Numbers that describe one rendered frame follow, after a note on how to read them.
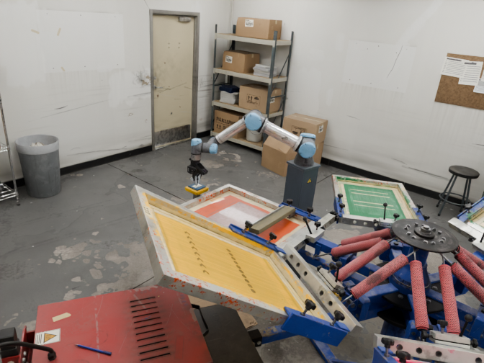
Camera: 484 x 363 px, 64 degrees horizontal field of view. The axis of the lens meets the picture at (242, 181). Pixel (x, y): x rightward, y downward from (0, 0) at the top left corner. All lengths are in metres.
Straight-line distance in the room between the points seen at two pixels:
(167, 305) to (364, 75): 4.97
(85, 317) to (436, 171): 5.11
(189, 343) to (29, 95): 4.25
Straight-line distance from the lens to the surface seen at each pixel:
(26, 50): 5.25
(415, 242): 1.96
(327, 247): 2.26
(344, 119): 6.25
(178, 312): 1.64
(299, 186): 2.91
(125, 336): 1.57
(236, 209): 2.69
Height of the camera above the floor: 2.21
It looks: 24 degrees down
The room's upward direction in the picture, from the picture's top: 5 degrees clockwise
